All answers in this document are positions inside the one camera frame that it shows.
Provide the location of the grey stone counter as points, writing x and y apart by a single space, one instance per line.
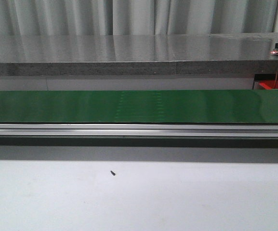
243 53

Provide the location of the aluminium conveyor frame rail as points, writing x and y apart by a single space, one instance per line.
140 135

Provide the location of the grey curtain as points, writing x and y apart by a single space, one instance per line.
136 17

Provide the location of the green conveyor belt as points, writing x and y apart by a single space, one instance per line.
141 106

